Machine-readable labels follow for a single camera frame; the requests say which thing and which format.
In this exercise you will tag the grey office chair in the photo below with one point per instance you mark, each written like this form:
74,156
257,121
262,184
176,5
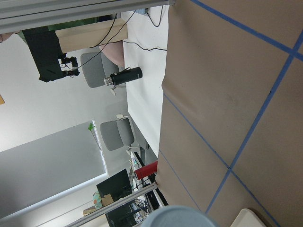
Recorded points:
122,134
96,67

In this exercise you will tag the aluminium frame post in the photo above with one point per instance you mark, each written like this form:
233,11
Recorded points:
16,15

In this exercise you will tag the grey office chair near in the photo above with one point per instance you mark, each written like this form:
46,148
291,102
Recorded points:
96,67

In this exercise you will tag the cream cartoon tray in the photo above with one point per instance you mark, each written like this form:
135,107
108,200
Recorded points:
249,218

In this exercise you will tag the black water bottle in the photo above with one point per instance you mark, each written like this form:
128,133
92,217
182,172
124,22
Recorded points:
127,75

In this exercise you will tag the blue cup front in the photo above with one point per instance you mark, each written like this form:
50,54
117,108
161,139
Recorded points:
178,216

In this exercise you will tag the grey office chair far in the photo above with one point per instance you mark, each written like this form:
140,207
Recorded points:
122,134

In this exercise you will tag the red bottle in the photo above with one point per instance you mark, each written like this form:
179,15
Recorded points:
146,171

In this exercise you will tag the wooden box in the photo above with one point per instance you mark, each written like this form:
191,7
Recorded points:
86,36

